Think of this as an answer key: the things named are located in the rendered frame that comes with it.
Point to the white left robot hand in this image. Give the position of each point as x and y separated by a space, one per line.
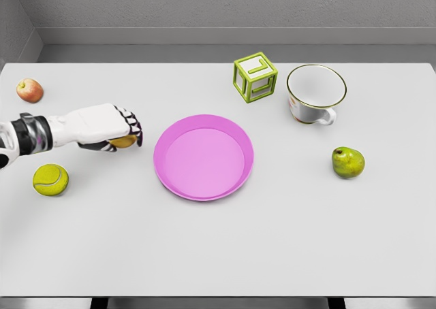
98 123

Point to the yellow lemon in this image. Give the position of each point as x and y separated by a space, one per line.
123 142

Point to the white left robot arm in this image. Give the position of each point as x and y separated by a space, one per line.
30 135

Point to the pink round plate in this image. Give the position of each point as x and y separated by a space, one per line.
203 157

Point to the yellow-green tennis ball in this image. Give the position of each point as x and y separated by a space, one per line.
50 180

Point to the red apple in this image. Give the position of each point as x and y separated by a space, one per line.
29 90

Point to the green and white letter block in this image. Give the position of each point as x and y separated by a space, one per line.
255 77

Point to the white cup with gold rim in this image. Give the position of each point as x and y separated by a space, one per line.
315 93

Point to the green pear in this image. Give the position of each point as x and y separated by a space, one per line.
348 162

